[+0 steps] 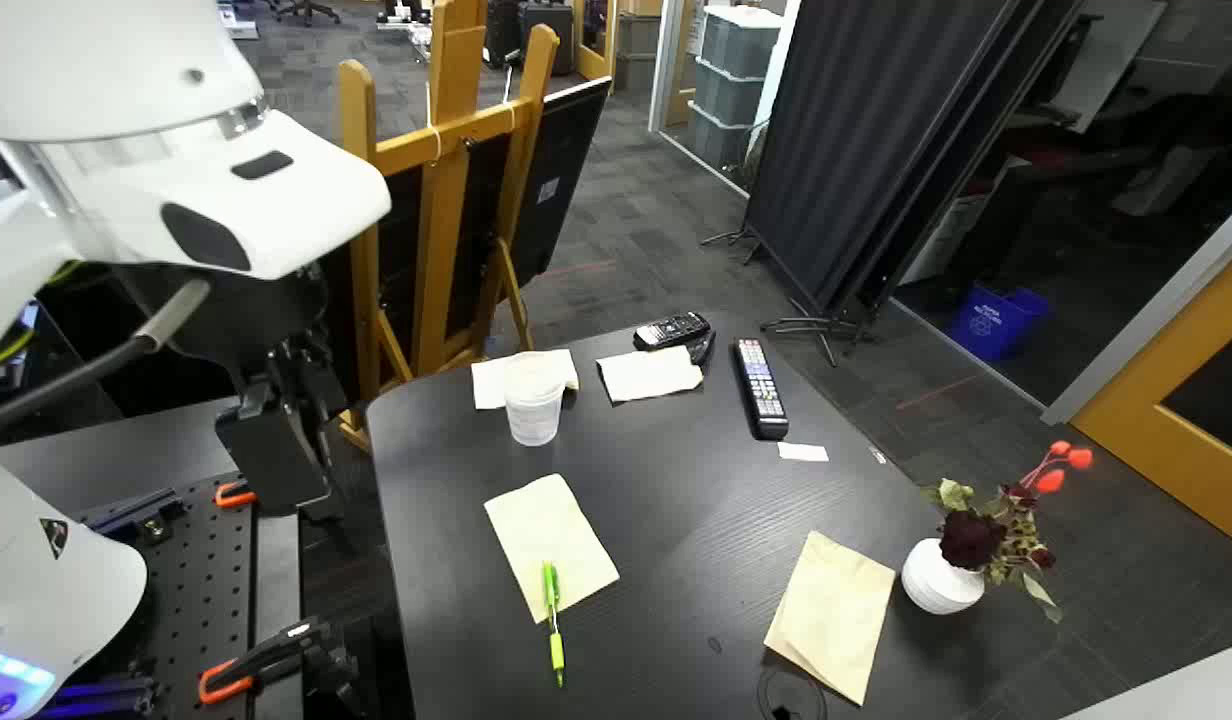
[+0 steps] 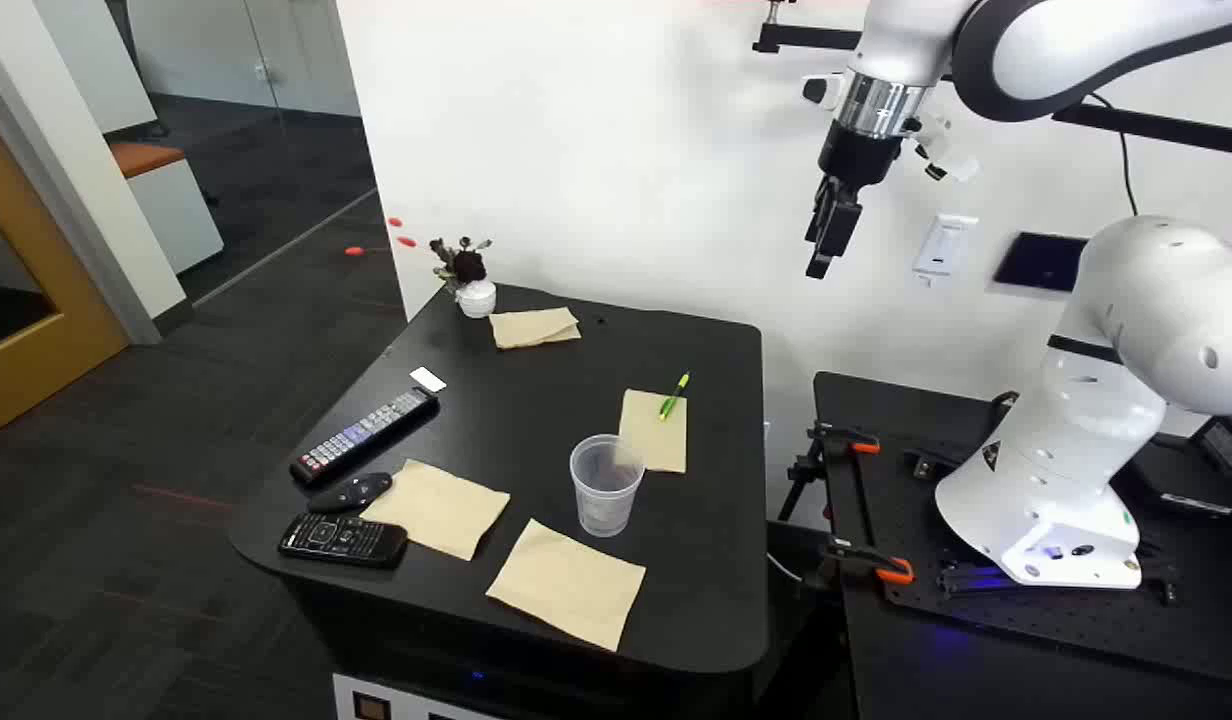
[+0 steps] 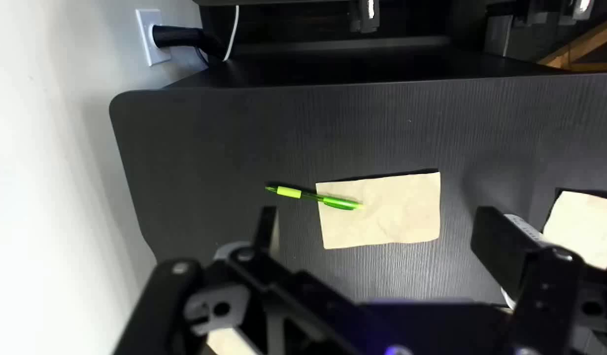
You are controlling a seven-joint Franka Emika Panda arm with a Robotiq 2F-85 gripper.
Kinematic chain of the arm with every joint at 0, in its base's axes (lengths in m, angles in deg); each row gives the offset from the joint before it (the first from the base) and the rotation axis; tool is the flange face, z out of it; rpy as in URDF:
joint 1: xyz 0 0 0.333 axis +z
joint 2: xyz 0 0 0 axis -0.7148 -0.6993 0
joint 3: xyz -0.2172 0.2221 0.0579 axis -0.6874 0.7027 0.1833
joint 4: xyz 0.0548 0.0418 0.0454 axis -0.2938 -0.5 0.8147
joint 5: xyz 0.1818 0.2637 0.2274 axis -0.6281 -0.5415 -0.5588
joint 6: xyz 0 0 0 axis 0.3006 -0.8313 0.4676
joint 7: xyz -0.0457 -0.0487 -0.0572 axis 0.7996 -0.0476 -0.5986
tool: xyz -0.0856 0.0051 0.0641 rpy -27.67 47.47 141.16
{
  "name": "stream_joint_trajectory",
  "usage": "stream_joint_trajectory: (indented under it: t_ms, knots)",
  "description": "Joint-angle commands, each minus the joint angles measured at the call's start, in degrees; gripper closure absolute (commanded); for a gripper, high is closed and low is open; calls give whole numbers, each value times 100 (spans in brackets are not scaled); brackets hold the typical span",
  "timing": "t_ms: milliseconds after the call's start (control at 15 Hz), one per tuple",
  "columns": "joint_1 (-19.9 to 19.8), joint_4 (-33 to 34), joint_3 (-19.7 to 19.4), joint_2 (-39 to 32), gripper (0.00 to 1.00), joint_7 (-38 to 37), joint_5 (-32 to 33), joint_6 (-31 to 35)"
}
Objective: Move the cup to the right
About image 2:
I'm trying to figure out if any orange black clamp front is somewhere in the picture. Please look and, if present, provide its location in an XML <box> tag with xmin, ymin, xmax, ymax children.
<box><xmin>770</xmin><ymin>537</ymin><xmax>917</xmax><ymax>592</ymax></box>

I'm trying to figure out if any white wall switch plate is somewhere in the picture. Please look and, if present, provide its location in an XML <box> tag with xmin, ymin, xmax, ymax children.
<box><xmin>914</xmin><ymin>212</ymin><xmax>980</xmax><ymax>279</ymax></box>

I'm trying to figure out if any clear plastic cup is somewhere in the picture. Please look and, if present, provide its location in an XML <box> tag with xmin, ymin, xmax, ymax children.
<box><xmin>567</xmin><ymin>433</ymin><xmax>645</xmax><ymax>539</ymax></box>

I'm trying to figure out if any orange black clamp rear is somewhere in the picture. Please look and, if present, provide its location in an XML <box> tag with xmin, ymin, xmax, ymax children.
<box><xmin>807</xmin><ymin>425</ymin><xmax>886</xmax><ymax>457</ymax></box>

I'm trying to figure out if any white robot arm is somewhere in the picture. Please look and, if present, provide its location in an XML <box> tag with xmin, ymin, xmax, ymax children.
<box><xmin>807</xmin><ymin>0</ymin><xmax>1232</xmax><ymax>592</ymax></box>

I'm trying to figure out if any black camera tripod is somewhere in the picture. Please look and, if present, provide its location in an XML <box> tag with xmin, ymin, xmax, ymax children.
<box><xmin>775</xmin><ymin>437</ymin><xmax>866</xmax><ymax>525</ymax></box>

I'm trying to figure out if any beige napkin front centre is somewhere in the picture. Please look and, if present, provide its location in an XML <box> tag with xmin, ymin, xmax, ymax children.
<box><xmin>488</xmin><ymin>518</ymin><xmax>650</xmax><ymax>653</ymax></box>

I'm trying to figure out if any long black remote control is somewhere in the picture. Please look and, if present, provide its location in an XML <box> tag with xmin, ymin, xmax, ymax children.
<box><xmin>288</xmin><ymin>387</ymin><xmax>436</xmax><ymax>489</ymax></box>

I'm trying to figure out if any small white eraser block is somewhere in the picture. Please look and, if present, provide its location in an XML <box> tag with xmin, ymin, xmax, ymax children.
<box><xmin>410</xmin><ymin>368</ymin><xmax>450</xmax><ymax>394</ymax></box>

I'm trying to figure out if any black remote with buttons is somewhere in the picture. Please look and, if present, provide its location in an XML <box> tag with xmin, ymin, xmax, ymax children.
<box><xmin>277</xmin><ymin>516</ymin><xmax>410</xmax><ymax>568</ymax></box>

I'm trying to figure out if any small black remote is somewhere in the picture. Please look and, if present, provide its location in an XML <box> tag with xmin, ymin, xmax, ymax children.
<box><xmin>308</xmin><ymin>470</ymin><xmax>392</xmax><ymax>516</ymax></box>

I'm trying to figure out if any beige napkin front left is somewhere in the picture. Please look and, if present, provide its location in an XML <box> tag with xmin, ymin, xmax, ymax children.
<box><xmin>363</xmin><ymin>460</ymin><xmax>509</xmax><ymax>559</ymax></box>

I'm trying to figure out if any beige napkin near vase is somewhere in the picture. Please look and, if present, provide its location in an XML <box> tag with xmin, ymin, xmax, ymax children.
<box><xmin>488</xmin><ymin>306</ymin><xmax>581</xmax><ymax>351</ymax></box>

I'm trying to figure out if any orange black clamp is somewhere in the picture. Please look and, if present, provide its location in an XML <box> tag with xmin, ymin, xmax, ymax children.
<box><xmin>770</xmin><ymin>537</ymin><xmax>917</xmax><ymax>592</ymax></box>
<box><xmin>807</xmin><ymin>425</ymin><xmax>886</xmax><ymax>457</ymax></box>

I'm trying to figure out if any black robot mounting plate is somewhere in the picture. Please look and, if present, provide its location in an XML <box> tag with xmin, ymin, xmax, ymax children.
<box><xmin>811</xmin><ymin>370</ymin><xmax>1232</xmax><ymax>685</ymax></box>

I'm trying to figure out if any green pen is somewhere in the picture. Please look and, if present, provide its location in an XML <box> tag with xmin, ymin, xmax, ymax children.
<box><xmin>662</xmin><ymin>370</ymin><xmax>694</xmax><ymax>420</ymax></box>

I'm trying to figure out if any beige napkin with pen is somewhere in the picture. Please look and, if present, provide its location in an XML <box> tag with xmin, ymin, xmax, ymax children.
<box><xmin>615</xmin><ymin>387</ymin><xmax>687</xmax><ymax>474</ymax></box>

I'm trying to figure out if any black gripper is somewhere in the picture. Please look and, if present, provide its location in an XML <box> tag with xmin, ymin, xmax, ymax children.
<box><xmin>804</xmin><ymin>122</ymin><xmax>899</xmax><ymax>279</ymax></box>

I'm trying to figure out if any white vase with flowers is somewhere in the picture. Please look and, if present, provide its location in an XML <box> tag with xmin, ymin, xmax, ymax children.
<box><xmin>432</xmin><ymin>235</ymin><xmax>496</xmax><ymax>320</ymax></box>

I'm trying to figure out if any black wall panel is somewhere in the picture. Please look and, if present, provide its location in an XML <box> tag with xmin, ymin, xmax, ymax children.
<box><xmin>998</xmin><ymin>233</ymin><xmax>1085</xmax><ymax>293</ymax></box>

